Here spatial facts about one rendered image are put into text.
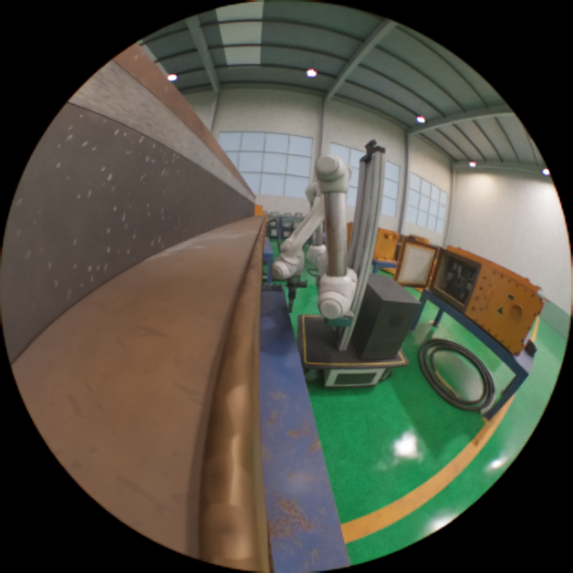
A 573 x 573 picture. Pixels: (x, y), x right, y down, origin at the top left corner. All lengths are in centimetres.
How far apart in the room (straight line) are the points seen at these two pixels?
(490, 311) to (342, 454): 183
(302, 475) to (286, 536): 22
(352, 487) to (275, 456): 81
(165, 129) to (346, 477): 144
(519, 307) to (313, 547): 208
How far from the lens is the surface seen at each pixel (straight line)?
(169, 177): 16
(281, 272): 88
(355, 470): 138
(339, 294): 80
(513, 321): 214
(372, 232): 114
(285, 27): 908
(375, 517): 142
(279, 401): 72
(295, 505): 63
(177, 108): 17
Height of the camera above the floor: 126
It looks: 23 degrees down
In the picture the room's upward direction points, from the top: 5 degrees clockwise
